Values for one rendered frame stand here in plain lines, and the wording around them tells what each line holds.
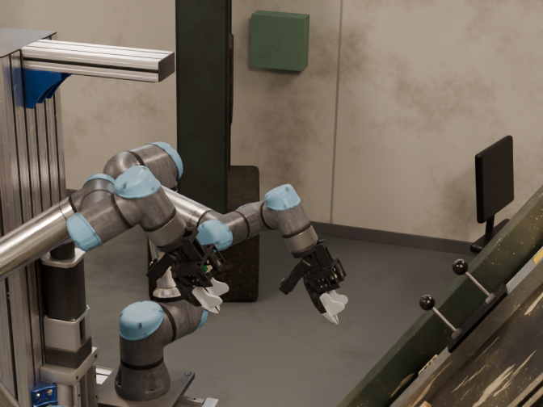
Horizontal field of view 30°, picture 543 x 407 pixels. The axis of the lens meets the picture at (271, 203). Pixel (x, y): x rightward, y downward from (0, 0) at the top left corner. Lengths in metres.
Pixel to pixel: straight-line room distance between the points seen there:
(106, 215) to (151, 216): 0.08
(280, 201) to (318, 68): 3.64
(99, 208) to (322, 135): 4.21
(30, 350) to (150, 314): 0.38
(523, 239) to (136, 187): 1.08
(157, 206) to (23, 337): 0.64
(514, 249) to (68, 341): 1.11
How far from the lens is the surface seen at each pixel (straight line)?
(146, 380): 2.74
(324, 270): 2.39
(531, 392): 1.95
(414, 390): 2.49
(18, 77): 2.24
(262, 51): 5.88
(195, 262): 1.98
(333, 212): 6.21
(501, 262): 2.59
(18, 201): 2.30
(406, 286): 5.71
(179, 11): 4.85
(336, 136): 6.04
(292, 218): 2.36
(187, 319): 2.76
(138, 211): 1.91
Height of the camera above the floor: 2.55
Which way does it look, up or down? 22 degrees down
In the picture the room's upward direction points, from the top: 1 degrees clockwise
